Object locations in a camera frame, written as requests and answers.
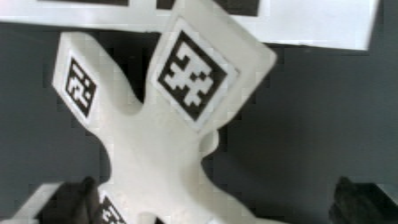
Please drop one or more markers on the white cross table base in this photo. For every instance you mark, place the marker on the white cross table base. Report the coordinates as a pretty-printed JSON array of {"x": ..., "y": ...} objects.
[{"x": 156, "y": 127}]

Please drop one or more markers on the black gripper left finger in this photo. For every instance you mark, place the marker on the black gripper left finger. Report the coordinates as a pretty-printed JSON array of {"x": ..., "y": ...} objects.
[{"x": 62, "y": 204}]

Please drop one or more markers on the paper sheet with markers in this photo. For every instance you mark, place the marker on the paper sheet with markers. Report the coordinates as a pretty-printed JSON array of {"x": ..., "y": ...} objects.
[{"x": 321, "y": 23}]

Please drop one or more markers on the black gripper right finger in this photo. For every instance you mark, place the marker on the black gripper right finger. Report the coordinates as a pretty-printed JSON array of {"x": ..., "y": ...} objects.
[{"x": 364, "y": 203}]

